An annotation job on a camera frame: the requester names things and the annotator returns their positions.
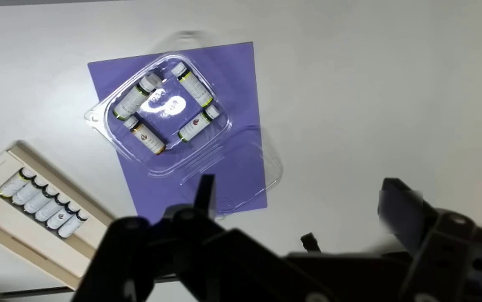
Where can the purple paper sheet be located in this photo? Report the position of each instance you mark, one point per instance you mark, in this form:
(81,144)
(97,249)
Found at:
(233,73)

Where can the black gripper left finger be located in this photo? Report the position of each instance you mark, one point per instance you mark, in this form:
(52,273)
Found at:
(156,253)

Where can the white vial dark cap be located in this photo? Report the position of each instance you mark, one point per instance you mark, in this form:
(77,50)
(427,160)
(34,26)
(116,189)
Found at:
(57,219)
(71,228)
(47,211)
(25,194)
(13,186)
(37,202)

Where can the clear plastic clamshell container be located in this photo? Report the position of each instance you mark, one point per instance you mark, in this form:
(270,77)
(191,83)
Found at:
(166,107)

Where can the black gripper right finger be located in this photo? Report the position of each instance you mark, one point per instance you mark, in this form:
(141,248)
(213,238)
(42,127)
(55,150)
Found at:
(447,253)

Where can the small white-capped labelled bottle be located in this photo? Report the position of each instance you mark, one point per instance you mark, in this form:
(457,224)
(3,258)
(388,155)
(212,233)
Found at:
(149,139)

